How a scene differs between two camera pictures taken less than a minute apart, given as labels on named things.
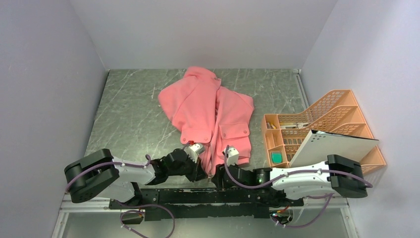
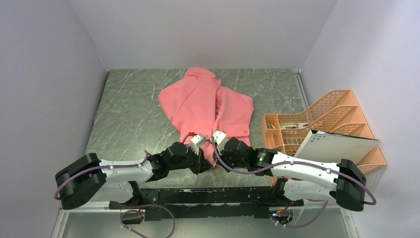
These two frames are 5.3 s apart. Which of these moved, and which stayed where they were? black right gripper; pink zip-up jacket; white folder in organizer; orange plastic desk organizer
Moved: black right gripper
Stayed: white folder in organizer; orange plastic desk organizer; pink zip-up jacket
